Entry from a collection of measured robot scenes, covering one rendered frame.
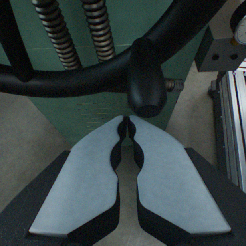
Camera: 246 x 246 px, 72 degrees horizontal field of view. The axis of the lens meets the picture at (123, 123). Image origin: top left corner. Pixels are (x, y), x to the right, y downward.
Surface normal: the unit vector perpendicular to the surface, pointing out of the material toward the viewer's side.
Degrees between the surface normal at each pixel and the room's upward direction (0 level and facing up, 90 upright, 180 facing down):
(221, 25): 0
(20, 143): 0
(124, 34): 90
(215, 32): 0
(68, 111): 90
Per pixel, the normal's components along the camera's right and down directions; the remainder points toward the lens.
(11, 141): -0.04, -0.46
